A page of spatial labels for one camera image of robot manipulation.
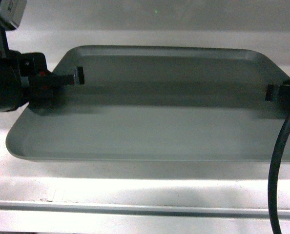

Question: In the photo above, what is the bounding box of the thick black cable right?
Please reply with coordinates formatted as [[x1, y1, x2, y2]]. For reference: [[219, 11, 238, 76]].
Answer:
[[268, 96, 290, 234]]

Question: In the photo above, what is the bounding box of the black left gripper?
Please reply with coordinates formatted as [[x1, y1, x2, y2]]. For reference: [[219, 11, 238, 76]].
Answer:
[[0, 52, 84, 112]]

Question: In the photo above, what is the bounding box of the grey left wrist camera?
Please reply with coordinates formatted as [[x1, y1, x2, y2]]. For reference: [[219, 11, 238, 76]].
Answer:
[[0, 0, 27, 31]]

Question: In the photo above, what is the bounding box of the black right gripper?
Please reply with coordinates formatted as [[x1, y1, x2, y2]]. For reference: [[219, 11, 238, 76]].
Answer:
[[265, 79, 290, 109]]

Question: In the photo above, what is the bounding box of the grey silver serving tray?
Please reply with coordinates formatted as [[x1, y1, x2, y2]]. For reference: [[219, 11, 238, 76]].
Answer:
[[6, 46, 290, 161]]

